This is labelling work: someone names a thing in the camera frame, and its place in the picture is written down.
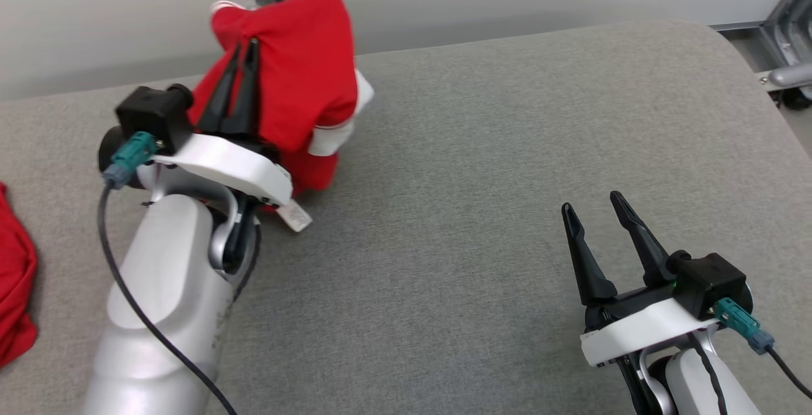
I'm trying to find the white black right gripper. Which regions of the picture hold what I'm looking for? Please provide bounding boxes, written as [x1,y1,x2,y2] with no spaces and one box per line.
[561,190,717,367]

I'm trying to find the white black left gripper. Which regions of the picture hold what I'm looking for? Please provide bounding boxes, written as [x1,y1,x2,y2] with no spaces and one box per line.
[152,38,294,208]

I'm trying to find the red shirt with white sleeves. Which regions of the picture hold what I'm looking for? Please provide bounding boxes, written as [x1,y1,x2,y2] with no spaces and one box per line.
[188,0,375,233]

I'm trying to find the red shorts with number print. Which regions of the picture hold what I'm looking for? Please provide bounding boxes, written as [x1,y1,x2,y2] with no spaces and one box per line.
[0,183,37,368]

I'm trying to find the silver metal cylinder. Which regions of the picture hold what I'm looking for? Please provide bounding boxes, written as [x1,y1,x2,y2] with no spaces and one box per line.
[759,63,812,90]

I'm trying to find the teal left camera connector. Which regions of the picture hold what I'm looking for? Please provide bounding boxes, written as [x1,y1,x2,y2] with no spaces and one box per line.
[103,131,157,188]

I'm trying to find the teal camera connector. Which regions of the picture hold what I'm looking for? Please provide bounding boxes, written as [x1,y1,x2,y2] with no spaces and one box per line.
[714,298,776,355]
[103,131,157,188]

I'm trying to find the teal right camera connector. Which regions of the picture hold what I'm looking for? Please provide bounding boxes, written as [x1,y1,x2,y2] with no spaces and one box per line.
[714,298,776,355]

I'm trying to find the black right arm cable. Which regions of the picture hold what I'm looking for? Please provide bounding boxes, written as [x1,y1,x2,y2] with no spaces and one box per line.
[687,333,729,415]

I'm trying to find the black right camera cable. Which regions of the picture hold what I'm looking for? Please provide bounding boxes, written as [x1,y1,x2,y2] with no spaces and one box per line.
[764,344,812,400]

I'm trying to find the black camera cable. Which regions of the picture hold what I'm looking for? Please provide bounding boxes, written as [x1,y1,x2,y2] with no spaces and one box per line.
[97,183,239,415]
[764,344,812,400]

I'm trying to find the black left camera cable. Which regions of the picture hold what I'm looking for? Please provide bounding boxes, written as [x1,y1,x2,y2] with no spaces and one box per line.
[97,183,239,415]

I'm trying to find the grey metal frame strut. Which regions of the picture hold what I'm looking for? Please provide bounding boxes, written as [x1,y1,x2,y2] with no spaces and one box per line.
[710,0,812,111]

